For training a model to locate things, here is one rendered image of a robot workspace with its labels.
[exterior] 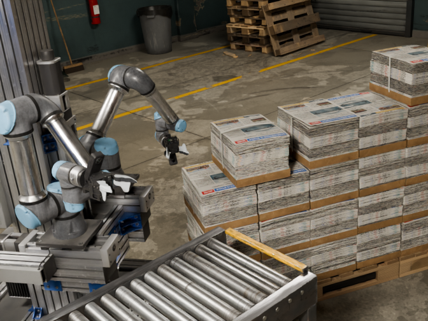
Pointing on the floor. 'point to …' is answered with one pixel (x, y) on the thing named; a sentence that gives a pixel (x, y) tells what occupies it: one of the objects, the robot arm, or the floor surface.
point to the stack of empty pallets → (253, 25)
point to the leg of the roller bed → (309, 314)
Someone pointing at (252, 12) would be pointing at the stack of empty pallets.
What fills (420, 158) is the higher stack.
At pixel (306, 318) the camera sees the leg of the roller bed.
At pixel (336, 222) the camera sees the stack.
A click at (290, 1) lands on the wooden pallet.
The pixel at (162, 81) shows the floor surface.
